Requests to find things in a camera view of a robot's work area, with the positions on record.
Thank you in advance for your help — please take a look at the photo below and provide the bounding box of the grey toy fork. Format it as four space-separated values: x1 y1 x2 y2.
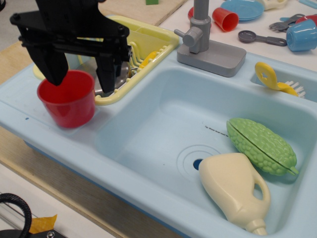
269 14 304 31

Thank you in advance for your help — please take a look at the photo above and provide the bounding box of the cream toy container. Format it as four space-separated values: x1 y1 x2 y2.
258 0 288 10

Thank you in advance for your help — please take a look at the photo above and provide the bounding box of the yellow utensil in rack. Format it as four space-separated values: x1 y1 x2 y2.
138 51 158 69

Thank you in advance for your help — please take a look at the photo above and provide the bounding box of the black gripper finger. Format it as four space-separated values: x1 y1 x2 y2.
96 53 116 93
27 47 68 86

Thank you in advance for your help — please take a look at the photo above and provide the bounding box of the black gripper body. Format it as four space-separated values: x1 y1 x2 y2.
10 0 131 62

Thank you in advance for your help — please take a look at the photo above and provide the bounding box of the red cup lying on side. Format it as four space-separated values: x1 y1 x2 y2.
212 7 239 32

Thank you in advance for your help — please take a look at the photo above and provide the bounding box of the stainless steel pot lid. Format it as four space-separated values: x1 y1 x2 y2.
77 59 131 97

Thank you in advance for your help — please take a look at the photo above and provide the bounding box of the red plastic cup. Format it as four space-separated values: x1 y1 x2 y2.
37 70 95 128

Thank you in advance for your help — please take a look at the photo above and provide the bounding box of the grey toy spoon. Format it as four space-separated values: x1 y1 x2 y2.
238 30 287 47

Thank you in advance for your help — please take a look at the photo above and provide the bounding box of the red cup behind faucet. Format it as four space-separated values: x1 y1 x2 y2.
188 7 194 20

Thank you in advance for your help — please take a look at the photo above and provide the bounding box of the light blue toy sink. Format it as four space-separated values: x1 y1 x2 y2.
0 52 317 238

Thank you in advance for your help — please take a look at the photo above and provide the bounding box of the green bitter melon toy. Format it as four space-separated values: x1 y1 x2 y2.
226 118 299 176

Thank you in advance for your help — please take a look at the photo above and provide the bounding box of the black braided cable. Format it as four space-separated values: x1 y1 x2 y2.
0 193 32 238

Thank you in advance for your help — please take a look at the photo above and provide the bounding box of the yellow dish brush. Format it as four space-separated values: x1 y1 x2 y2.
255 62 306 98

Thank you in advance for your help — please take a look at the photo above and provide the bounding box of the red bowl at right edge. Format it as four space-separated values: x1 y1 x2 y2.
295 14 317 25

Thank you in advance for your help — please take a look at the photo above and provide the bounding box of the yellow dish rack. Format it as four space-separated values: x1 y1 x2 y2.
33 15 180 106

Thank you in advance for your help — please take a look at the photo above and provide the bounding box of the blue plastic cup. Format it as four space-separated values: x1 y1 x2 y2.
286 20 317 52

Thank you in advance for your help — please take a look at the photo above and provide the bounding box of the grey toy faucet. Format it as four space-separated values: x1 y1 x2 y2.
174 0 246 77

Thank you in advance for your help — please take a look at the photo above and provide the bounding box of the cream detergent bottle toy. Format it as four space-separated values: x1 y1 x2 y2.
199 153 271 236

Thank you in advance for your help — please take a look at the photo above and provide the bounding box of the green block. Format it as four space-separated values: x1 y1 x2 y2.
146 0 159 5

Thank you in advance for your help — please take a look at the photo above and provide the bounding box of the yellow masking tape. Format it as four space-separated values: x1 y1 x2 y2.
29 214 57 234

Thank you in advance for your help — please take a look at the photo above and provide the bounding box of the blue plastic plate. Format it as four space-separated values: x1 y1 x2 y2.
220 0 264 21

